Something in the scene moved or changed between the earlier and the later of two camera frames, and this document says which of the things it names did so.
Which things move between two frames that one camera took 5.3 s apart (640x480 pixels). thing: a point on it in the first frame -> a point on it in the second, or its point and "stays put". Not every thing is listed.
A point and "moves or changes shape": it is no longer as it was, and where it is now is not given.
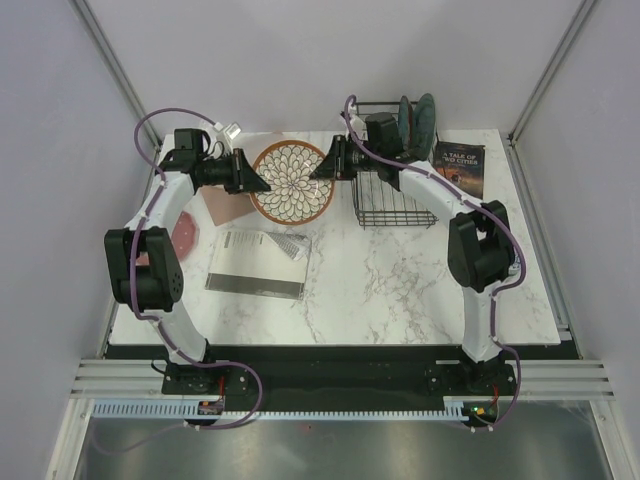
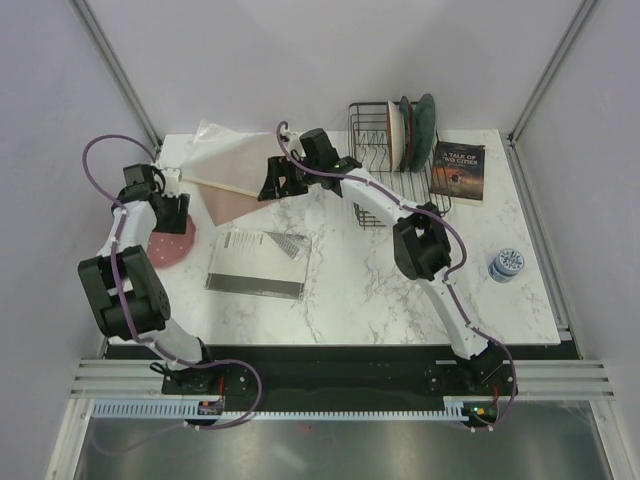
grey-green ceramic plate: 424,128 stays put
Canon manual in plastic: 259,263 stays put
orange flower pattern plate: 294,197 moves or changes shape
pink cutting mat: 224,206 stays put
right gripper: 335,166 -> 279,167
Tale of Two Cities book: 463,165 stays put
